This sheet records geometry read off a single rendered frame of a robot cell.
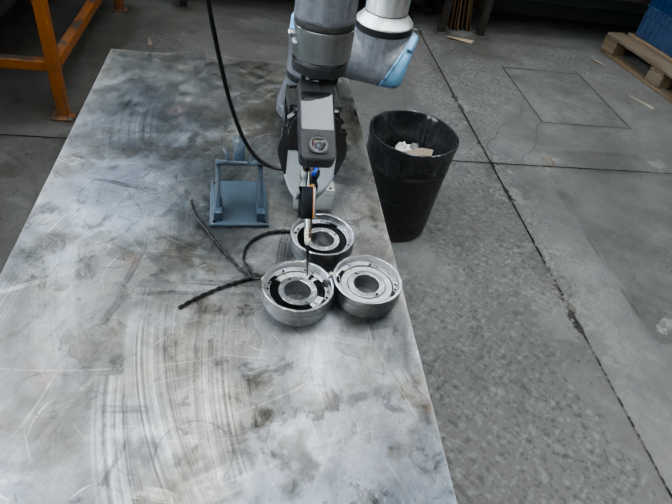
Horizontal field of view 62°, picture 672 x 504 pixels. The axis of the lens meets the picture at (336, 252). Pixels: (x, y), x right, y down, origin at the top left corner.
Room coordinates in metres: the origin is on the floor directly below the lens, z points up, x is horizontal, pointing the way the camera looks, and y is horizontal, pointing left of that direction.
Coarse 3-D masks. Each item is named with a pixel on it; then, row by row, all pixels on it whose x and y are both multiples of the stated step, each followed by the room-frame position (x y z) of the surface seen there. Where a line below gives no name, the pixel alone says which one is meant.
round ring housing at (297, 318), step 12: (276, 264) 0.60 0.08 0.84; (288, 264) 0.61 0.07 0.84; (300, 264) 0.62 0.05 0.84; (312, 264) 0.62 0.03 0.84; (264, 276) 0.57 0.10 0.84; (276, 276) 0.59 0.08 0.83; (324, 276) 0.60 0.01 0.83; (264, 288) 0.55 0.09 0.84; (288, 288) 0.58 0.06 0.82; (300, 288) 0.59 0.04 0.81; (312, 288) 0.58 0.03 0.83; (264, 300) 0.54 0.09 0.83; (288, 300) 0.55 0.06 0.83; (300, 300) 0.55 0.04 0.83; (312, 300) 0.55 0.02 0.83; (276, 312) 0.52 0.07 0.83; (288, 312) 0.52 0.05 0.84; (300, 312) 0.52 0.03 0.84; (312, 312) 0.52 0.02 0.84; (324, 312) 0.54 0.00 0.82; (288, 324) 0.52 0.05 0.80; (300, 324) 0.53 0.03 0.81
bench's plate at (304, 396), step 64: (128, 64) 1.24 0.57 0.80; (192, 64) 1.30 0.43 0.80; (256, 64) 1.37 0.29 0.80; (128, 128) 0.97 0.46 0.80; (192, 128) 1.01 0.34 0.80; (256, 128) 1.05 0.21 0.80; (64, 192) 0.73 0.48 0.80; (128, 192) 0.76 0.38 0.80; (192, 192) 0.79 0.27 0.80; (64, 256) 0.58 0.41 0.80; (128, 256) 0.61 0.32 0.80; (192, 256) 0.63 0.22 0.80; (256, 256) 0.66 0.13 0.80; (384, 256) 0.71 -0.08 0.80; (0, 320) 0.45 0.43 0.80; (64, 320) 0.47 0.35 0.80; (128, 320) 0.48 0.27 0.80; (192, 320) 0.50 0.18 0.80; (256, 320) 0.52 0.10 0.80; (320, 320) 0.54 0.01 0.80; (384, 320) 0.57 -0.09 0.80; (0, 384) 0.35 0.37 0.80; (64, 384) 0.37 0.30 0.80; (128, 384) 0.38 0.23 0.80; (192, 384) 0.40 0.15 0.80; (256, 384) 0.42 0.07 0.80; (320, 384) 0.43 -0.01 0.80; (384, 384) 0.45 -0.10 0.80; (0, 448) 0.28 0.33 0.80; (64, 448) 0.29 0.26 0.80; (128, 448) 0.30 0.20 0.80; (192, 448) 0.32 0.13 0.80; (256, 448) 0.33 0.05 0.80; (320, 448) 0.34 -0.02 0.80; (384, 448) 0.36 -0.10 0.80
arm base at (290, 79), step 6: (288, 72) 1.14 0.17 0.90; (288, 78) 1.14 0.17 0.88; (294, 78) 1.13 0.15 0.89; (336, 84) 1.16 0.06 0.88; (282, 90) 1.15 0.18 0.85; (336, 90) 1.16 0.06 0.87; (282, 96) 1.14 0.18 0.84; (276, 102) 1.15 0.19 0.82; (282, 102) 1.13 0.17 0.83; (276, 108) 1.15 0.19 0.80; (282, 108) 1.12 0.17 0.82; (282, 114) 1.12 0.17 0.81
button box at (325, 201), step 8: (304, 176) 0.84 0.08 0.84; (304, 184) 0.81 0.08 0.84; (312, 184) 0.82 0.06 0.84; (328, 192) 0.81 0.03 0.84; (296, 200) 0.80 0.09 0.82; (320, 200) 0.80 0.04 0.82; (328, 200) 0.81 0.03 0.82; (296, 208) 0.80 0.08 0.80; (320, 208) 0.81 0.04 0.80; (328, 208) 0.81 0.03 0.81
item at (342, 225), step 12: (324, 216) 0.74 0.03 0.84; (300, 228) 0.71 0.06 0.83; (324, 228) 0.72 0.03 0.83; (348, 228) 0.72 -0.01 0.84; (312, 240) 0.71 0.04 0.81; (324, 240) 0.71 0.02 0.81; (336, 240) 0.70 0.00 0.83; (348, 240) 0.70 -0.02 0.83; (300, 252) 0.65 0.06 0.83; (312, 252) 0.64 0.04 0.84; (348, 252) 0.67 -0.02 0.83; (324, 264) 0.64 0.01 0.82; (336, 264) 0.65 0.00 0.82
